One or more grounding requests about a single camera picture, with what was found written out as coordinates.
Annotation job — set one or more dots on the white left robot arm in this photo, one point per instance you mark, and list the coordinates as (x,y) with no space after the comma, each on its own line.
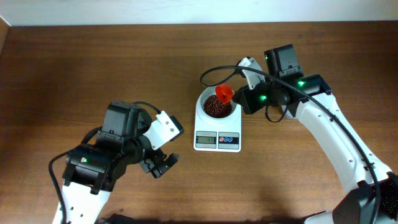
(128,136)

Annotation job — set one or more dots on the orange measuring scoop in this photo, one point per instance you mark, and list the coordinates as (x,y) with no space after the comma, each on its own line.
(224,93)

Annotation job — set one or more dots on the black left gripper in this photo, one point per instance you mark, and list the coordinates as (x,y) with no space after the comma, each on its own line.
(156,157)

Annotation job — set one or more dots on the red adzuki beans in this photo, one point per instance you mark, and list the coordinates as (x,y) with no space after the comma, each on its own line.
(213,107)

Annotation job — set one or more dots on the white digital kitchen scale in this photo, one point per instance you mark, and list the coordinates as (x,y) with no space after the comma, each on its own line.
(217,134)

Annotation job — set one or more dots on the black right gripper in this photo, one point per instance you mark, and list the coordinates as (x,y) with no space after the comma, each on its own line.
(245,100)

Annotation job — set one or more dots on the white round bowl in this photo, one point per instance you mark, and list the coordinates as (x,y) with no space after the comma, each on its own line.
(208,92)

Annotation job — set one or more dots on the clear plastic bean container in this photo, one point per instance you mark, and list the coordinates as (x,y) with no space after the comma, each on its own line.
(288,114)

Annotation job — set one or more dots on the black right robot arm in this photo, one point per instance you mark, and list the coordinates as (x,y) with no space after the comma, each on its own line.
(370,186)

